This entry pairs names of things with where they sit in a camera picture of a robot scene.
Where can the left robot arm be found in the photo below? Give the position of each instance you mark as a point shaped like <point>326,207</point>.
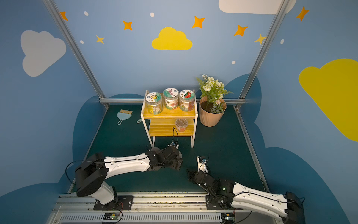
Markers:
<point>90,176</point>

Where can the clear soil cup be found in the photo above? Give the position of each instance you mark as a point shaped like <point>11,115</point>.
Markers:
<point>181,125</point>

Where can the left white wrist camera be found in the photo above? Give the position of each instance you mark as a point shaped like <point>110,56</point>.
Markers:
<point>176,145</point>

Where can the blue dustpan brush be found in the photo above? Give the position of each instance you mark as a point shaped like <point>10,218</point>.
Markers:
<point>123,115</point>

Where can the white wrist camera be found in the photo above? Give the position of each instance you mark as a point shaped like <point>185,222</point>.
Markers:
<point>176,145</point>
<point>202,164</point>

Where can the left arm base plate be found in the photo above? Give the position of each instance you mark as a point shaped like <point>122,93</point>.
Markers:
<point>121,203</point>

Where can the aluminium back frame bar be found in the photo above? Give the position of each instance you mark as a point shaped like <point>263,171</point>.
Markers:
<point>140,101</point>

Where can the strawberry label seed jar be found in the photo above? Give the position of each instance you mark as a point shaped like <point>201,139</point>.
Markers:
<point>187,100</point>

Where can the yellow wooden two-tier shelf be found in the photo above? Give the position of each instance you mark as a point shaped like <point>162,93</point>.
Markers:
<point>163,124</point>

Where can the aluminium front rail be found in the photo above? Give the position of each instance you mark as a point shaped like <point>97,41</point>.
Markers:
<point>150,207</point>

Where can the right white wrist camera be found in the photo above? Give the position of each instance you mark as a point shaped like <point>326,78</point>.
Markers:
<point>202,164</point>

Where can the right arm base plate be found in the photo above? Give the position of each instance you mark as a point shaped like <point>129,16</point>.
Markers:
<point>213,204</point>

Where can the right green circuit board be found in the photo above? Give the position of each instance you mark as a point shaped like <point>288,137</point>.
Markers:
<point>227,218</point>

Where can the sunflower label seed jar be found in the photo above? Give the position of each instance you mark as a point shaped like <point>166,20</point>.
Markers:
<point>154,102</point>

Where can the right aluminium frame post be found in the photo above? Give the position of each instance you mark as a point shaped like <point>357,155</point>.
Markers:
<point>283,9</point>

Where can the pink flower label seed jar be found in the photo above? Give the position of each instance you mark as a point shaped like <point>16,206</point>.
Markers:
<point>171,98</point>

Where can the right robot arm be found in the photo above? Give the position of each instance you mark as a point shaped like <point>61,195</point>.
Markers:
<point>287,207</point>

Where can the pink pot with flowers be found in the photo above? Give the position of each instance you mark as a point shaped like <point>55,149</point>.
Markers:
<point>212,105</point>

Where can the green circuit board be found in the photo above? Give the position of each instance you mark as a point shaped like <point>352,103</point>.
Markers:
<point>111,217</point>
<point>227,218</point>

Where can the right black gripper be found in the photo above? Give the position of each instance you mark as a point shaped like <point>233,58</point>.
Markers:
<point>193,176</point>

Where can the left green circuit board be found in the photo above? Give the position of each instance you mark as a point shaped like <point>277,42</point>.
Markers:
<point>111,217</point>

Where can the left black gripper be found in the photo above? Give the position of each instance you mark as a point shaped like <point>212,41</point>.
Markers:
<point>178,159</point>

